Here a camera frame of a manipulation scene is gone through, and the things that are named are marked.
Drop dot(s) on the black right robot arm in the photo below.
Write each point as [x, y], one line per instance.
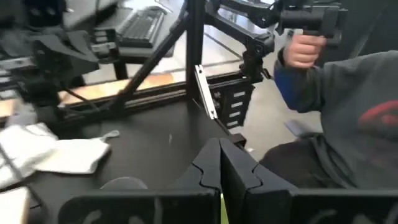
[53, 59]

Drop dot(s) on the black slotted bracket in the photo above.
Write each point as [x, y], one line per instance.
[234, 104]

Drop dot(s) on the clear plastic cup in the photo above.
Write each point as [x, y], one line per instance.
[124, 184]

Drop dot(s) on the black computer keyboard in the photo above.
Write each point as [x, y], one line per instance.
[141, 28]

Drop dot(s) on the white cloth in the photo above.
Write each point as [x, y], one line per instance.
[71, 155]

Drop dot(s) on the person's hand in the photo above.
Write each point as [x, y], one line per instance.
[303, 51]

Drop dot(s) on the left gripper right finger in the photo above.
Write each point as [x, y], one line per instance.
[264, 205]

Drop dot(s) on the silver metal bracket strip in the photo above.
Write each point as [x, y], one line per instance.
[206, 93]

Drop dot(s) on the black aluminium table frame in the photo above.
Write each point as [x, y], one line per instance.
[195, 46]

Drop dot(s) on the person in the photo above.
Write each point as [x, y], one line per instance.
[357, 124]

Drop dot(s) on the black diagonal frame strut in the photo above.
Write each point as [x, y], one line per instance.
[149, 62]

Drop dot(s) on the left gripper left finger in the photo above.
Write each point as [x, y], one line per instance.
[186, 205]

